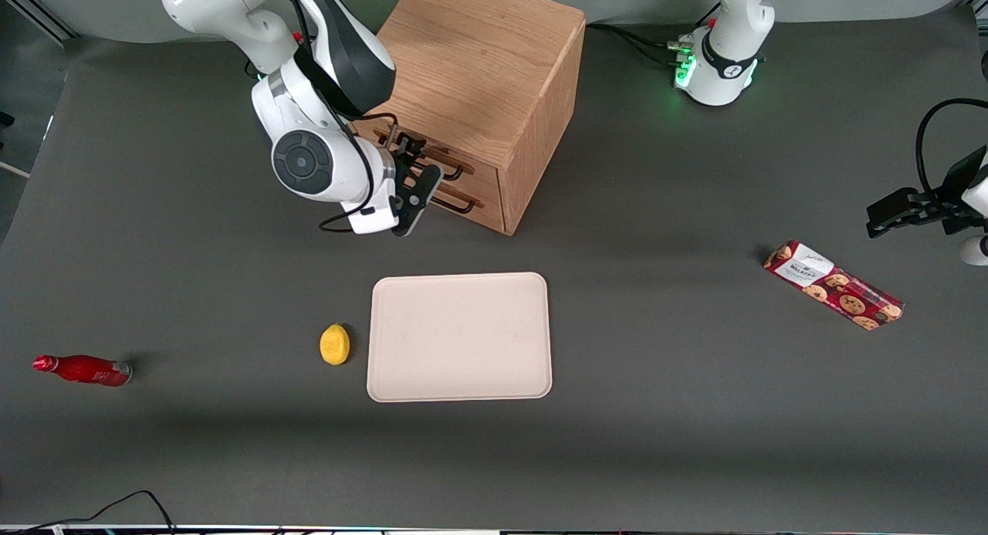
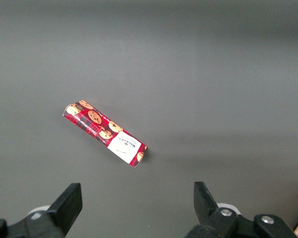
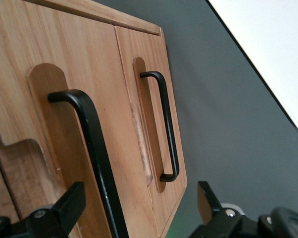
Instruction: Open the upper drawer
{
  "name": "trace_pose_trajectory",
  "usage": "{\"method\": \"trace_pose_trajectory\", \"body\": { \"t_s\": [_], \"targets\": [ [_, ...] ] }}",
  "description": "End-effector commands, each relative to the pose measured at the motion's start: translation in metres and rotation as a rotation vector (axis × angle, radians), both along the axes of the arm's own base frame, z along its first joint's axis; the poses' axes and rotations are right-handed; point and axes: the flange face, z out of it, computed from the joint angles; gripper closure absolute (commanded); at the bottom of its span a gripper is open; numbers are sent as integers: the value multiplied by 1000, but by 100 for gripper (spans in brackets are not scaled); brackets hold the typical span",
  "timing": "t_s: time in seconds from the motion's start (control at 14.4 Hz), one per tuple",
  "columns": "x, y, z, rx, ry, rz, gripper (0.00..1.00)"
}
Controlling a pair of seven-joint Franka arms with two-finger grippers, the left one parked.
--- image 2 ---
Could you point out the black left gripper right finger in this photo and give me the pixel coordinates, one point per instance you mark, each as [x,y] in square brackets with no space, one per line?
[221,223]

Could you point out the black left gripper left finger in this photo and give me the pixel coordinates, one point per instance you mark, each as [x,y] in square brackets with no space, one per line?
[52,223]

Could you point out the red tartan cookie box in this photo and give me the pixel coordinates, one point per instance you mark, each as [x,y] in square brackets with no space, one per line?
[99,124]

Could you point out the dark grey table mat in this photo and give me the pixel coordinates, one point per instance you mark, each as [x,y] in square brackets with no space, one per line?
[149,62]

